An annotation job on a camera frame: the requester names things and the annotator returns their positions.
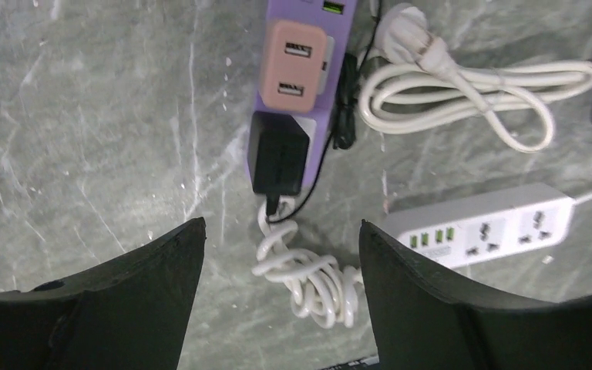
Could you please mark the pink usb charger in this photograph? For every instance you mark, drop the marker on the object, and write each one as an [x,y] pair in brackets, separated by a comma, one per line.
[291,67]

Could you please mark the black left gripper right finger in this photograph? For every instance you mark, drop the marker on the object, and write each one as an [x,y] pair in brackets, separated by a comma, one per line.
[426,316]

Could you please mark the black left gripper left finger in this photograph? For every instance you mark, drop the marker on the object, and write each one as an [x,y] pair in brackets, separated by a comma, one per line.
[131,312]

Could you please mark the black power adapter plug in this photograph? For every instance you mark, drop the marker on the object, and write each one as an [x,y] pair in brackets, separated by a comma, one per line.
[276,155]

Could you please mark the purple power strip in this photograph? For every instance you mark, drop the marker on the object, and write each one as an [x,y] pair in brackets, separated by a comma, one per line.
[335,18]

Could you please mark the white power strip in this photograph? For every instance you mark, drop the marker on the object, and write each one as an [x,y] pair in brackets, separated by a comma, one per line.
[484,227]

